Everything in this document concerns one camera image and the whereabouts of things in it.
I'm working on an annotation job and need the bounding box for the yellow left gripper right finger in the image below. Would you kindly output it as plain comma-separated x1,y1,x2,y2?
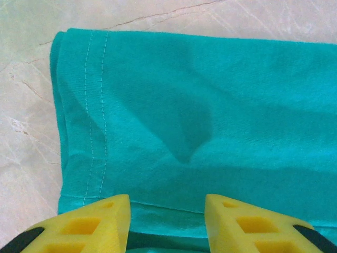
205,194,337,253

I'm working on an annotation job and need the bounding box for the teal t-shirt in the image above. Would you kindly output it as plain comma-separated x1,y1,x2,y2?
49,27,337,253

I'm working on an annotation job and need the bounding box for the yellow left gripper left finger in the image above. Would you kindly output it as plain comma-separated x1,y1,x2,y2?
0,194,132,253

